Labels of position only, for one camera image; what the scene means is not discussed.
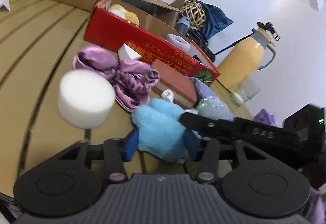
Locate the yellow plush toy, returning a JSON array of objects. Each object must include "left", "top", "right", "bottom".
[{"left": 107, "top": 4, "right": 140, "bottom": 26}]

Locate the dark grey cloth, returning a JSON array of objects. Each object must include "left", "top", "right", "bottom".
[{"left": 113, "top": 0, "right": 159, "bottom": 17}]

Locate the blue plush toy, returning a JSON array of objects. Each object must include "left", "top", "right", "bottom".
[{"left": 131, "top": 98, "right": 202, "bottom": 164}]

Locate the glass candle jar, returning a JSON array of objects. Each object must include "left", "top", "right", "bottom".
[{"left": 230, "top": 75, "right": 261, "bottom": 107}]

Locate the black bag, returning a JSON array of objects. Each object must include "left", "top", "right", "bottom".
[{"left": 187, "top": 29, "right": 217, "bottom": 63}]

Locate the lavender fabric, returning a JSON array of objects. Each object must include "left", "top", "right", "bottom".
[{"left": 304, "top": 185, "right": 326, "bottom": 224}]

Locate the white wedge sponge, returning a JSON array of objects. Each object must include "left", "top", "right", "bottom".
[{"left": 117, "top": 43, "right": 142, "bottom": 61}]

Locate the small white plush toy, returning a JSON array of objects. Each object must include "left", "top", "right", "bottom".
[{"left": 161, "top": 89, "right": 174, "bottom": 103}]

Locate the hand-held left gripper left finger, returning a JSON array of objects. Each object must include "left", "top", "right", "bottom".
[{"left": 50, "top": 129, "right": 140, "bottom": 183}]

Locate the wicker ball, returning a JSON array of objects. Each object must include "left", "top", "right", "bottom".
[{"left": 181, "top": 0, "right": 206, "bottom": 29}]

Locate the yellow thermos jug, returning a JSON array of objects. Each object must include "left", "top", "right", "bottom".
[{"left": 216, "top": 21, "right": 281, "bottom": 93}]

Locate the purple satin cloth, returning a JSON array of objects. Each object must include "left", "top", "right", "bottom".
[{"left": 73, "top": 45, "right": 160, "bottom": 113}]

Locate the dark blue cloth bag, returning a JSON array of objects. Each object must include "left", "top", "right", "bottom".
[{"left": 187, "top": 0, "right": 234, "bottom": 41}]

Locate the lavender knit towel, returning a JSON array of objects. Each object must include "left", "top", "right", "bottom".
[{"left": 187, "top": 77, "right": 213, "bottom": 103}]

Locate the open brown cardboard box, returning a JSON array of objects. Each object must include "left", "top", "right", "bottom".
[{"left": 111, "top": 0, "right": 188, "bottom": 34}]

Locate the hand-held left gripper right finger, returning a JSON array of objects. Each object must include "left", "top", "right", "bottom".
[{"left": 184, "top": 129, "right": 281, "bottom": 184}]

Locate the blue water bottle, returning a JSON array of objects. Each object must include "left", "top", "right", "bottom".
[{"left": 175, "top": 16, "right": 191, "bottom": 35}]

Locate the red cardboard box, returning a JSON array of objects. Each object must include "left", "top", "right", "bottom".
[{"left": 84, "top": 0, "right": 221, "bottom": 87}]

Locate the pale iridescent soft toy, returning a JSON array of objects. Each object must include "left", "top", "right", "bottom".
[{"left": 196, "top": 96, "right": 235, "bottom": 121}]

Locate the purple tissue pack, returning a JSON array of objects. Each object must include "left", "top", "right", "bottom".
[{"left": 253, "top": 108, "right": 277, "bottom": 127}]

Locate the lavender terry headband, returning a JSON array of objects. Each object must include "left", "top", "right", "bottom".
[{"left": 166, "top": 33, "right": 192, "bottom": 52}]

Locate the red sponge block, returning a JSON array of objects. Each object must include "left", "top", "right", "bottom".
[{"left": 151, "top": 60, "right": 198, "bottom": 109}]

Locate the white foam cylinder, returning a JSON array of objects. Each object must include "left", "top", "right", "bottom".
[{"left": 58, "top": 69, "right": 116, "bottom": 129}]

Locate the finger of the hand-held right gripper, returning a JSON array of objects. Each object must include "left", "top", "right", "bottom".
[{"left": 180, "top": 111, "right": 240, "bottom": 139}]

